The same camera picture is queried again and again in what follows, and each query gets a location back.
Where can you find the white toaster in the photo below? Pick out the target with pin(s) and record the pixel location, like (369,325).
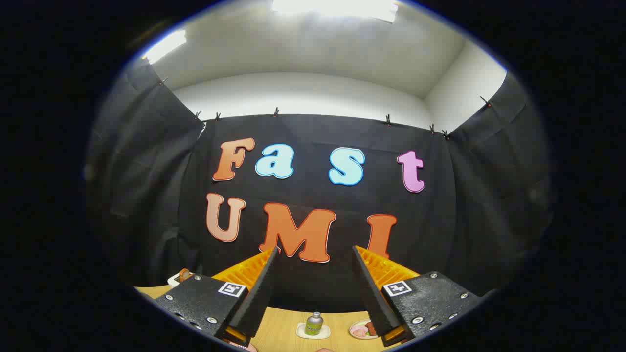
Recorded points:
(173,280)

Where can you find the green soda bottle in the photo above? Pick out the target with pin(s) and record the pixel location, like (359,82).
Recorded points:
(313,324)

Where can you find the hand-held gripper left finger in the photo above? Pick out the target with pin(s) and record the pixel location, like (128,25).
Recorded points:
(257,293)

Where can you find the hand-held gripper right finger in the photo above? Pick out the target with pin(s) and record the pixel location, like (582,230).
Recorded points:
(374,293)

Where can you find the white square coaster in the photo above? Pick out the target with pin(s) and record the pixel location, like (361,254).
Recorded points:
(301,334)

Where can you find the ceiling light panel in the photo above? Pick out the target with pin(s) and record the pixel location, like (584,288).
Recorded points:
(166,45)

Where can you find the pink ham slices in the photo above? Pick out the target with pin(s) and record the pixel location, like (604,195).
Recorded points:
(360,331)

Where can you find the row of cloth clips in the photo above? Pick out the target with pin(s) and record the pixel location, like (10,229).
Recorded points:
(388,120)

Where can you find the black backdrop cloth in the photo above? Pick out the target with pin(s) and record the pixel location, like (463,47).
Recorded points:
(313,195)

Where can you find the red-brown meat piece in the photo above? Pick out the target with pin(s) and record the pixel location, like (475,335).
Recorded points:
(371,328)

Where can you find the white oval dish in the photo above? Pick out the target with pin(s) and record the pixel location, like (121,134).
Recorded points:
(357,332)

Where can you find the brown toast slice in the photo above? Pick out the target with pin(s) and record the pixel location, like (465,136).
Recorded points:
(184,274)

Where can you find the pink round plate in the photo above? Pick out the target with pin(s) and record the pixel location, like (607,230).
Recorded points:
(249,348)

